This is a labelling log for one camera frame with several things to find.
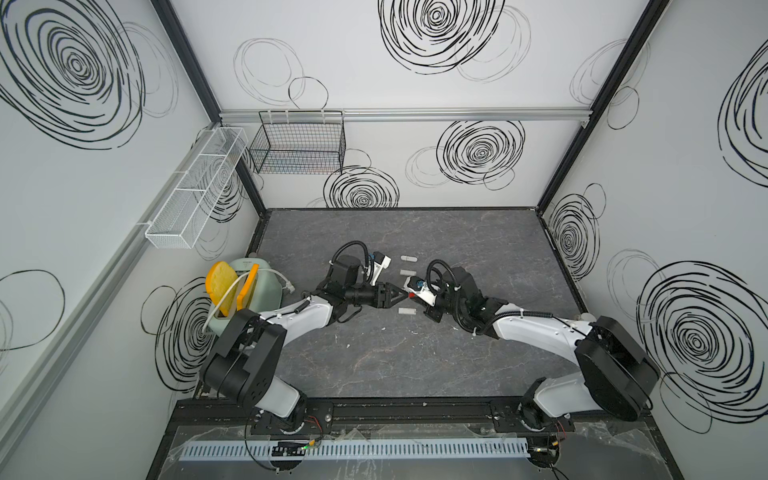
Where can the round yellow toast slice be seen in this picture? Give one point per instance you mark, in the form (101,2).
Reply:
(220,284)

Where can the green toaster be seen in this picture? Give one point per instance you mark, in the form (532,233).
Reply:
(268,294)

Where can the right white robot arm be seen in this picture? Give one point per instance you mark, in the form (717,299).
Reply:
(615,374)

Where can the white wire shelf basket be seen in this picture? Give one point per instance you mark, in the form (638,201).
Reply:
(191,204)

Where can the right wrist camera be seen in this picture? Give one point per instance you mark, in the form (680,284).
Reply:
(420,288)

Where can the black wire basket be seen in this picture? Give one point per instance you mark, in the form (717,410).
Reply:
(297,142)

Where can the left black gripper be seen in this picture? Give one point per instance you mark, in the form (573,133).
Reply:
(382,301)

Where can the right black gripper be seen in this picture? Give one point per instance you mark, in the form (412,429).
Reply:
(431,314)

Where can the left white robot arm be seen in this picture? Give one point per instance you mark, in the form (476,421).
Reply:
(242,363)

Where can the grey slotted cable duct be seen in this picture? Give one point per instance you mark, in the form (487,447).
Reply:
(376,449)

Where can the orange toast slice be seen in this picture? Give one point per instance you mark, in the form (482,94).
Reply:
(246,292)

